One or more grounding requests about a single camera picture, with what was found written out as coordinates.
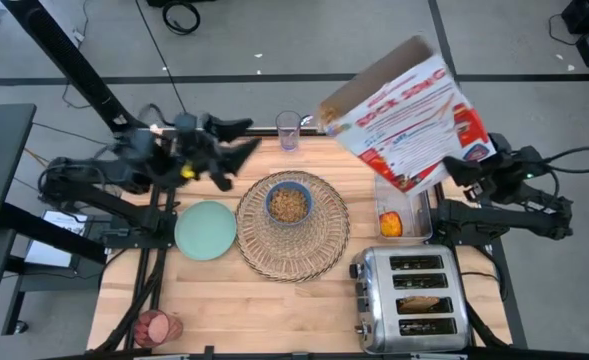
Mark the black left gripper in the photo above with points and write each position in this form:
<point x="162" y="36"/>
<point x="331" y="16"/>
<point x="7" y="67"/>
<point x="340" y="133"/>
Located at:
<point x="191" y="147"/>

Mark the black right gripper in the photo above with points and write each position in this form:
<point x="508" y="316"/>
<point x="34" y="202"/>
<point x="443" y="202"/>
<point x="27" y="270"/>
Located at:
<point x="499" y="175"/>

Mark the blue bowl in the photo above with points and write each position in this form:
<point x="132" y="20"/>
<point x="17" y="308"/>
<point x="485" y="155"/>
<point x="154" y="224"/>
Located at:
<point x="270" y="200"/>

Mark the white red cereal box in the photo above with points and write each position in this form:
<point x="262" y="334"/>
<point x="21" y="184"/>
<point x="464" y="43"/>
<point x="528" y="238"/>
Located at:
<point x="409" y="120"/>

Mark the red yellow apple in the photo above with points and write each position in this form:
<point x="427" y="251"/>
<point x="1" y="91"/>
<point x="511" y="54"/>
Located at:
<point x="390" y="225"/>

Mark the green plate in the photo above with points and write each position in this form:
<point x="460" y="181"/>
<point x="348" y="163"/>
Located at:
<point x="205" y="231"/>

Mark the brown toast slice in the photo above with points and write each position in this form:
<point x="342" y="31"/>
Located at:
<point x="418" y="304"/>

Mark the red plastic cup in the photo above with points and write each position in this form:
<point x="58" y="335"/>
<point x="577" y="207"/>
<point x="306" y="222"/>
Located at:
<point x="156" y="328"/>

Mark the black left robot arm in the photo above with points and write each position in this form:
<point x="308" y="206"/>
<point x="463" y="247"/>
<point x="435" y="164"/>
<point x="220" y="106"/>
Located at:
<point x="89" y="192"/>

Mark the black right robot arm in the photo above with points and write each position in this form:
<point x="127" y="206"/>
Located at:
<point x="504" y="220"/>

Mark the clear drinking glass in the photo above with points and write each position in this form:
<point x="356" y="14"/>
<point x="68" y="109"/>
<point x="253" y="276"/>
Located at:
<point x="288" y="132"/>

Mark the clear plastic container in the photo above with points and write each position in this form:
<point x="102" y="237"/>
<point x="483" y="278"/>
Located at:
<point x="416" y="220"/>

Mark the brown cereal flakes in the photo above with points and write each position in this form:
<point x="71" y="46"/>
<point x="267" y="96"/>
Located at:
<point x="288" y="205"/>

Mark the round woven placemat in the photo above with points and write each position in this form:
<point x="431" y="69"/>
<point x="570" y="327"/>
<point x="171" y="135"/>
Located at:
<point x="284" y="250"/>

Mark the silver four-slot toaster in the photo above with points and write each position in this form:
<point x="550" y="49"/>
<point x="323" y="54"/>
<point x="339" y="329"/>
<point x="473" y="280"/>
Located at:
<point x="379" y="285"/>

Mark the white paper sheet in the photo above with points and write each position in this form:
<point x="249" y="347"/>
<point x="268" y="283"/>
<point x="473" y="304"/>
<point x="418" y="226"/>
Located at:
<point x="49" y="255"/>

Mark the black metal table frame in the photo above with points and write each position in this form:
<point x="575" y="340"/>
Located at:
<point x="269" y="132"/>

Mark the black camera stand column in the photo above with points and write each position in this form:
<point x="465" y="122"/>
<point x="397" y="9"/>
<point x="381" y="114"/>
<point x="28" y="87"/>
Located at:
<point x="59" y="45"/>

